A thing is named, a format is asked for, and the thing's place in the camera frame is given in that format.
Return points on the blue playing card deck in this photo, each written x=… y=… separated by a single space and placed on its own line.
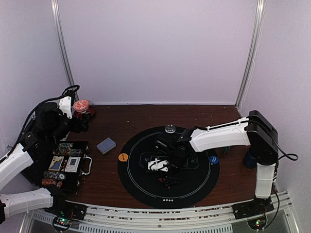
x=106 y=145

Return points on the blue round blind button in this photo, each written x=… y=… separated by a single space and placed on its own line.
x=213 y=160

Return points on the round black poker mat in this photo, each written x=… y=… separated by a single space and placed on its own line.
x=198 y=175

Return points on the clear acrylic dealer button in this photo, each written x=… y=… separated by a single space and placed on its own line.
x=170 y=128

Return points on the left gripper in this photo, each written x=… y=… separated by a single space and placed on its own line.
x=77 y=127

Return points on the front aluminium rail base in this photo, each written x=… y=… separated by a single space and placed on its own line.
x=207 y=219

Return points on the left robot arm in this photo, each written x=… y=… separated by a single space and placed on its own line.
x=48 y=126

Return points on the aluminium frame post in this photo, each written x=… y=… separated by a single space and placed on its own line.
x=61 y=41
x=250 y=62

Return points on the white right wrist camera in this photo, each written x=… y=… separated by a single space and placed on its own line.
x=161 y=165

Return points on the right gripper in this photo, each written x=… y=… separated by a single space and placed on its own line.
x=174 y=179

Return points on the card deck in case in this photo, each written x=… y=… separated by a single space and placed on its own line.
x=72 y=164
x=56 y=163

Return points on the dark blue mug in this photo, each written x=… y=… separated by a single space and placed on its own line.
x=249 y=161

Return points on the red patterned bowl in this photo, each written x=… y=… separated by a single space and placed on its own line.
x=82 y=108

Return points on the right aluminium frame post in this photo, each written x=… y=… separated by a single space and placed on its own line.
x=250 y=62

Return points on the black poker chip case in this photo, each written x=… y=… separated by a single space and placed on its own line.
x=38 y=173

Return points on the orange round blind button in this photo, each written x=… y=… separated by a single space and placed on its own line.
x=123 y=157

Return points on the left aluminium frame post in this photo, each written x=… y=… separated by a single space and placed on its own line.
x=61 y=41

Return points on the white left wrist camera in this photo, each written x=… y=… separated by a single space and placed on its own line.
x=65 y=107

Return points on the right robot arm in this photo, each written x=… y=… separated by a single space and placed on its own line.
x=254 y=131

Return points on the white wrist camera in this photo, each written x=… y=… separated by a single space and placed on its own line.
x=161 y=165
x=65 y=107

